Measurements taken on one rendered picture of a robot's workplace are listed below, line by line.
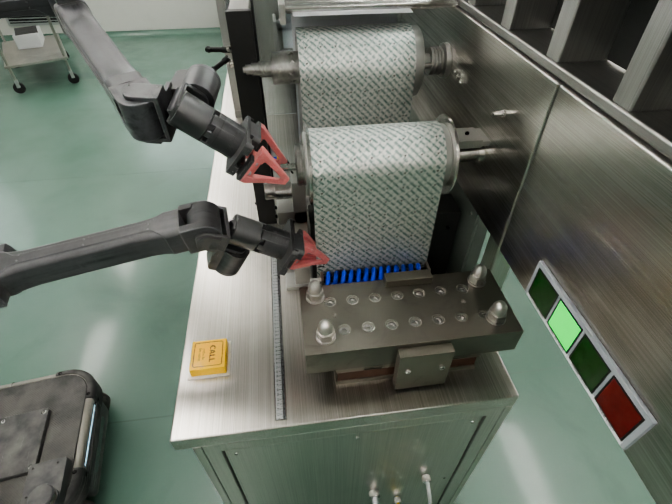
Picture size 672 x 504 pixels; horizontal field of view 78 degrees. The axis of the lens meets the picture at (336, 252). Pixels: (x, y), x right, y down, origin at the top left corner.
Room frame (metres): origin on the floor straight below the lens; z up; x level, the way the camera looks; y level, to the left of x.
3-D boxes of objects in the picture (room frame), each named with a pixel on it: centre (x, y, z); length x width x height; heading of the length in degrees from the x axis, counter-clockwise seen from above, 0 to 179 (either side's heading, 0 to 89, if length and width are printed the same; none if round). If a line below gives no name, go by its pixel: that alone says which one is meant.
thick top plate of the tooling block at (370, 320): (0.51, -0.13, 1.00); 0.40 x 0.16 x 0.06; 98
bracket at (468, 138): (0.70, -0.25, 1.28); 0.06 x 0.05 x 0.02; 98
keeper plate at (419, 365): (0.42, -0.16, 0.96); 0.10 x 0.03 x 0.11; 98
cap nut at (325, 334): (0.44, 0.02, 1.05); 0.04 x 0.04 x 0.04
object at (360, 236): (0.62, -0.08, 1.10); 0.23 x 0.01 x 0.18; 98
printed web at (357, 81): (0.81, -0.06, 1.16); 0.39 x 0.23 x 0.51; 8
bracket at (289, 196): (0.69, 0.09, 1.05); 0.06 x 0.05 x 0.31; 98
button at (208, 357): (0.48, 0.26, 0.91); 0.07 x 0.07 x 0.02; 8
